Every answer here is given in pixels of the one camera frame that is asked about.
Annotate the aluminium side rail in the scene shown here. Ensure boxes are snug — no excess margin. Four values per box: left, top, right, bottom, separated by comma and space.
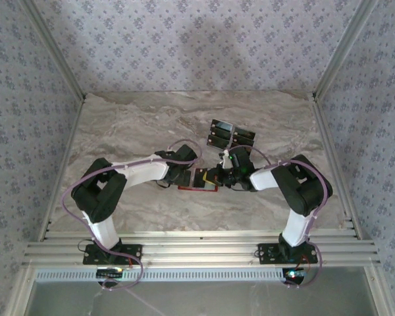
39, 93, 87, 244
311, 93, 363, 240

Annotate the small circuit board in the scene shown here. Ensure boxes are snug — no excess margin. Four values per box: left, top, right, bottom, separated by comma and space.
282, 268, 309, 284
96, 267, 124, 280

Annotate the aluminium corner post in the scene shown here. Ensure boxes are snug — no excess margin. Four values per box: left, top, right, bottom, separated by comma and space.
21, 0, 87, 99
315, 0, 380, 99

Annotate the grey slotted cable duct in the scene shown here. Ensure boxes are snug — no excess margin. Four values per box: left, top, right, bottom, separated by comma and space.
34, 267, 286, 283

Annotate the red leather card holder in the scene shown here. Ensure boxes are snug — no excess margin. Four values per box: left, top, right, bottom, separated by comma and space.
177, 167, 219, 194

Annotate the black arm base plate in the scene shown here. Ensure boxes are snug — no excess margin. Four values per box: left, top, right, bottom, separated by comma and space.
257, 242, 318, 265
82, 244, 143, 265

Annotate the wide aluminium base rail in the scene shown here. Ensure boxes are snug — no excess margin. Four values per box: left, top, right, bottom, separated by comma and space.
22, 242, 382, 268

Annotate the aluminium table edge rail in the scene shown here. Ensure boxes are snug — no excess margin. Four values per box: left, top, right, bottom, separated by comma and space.
41, 230, 363, 245

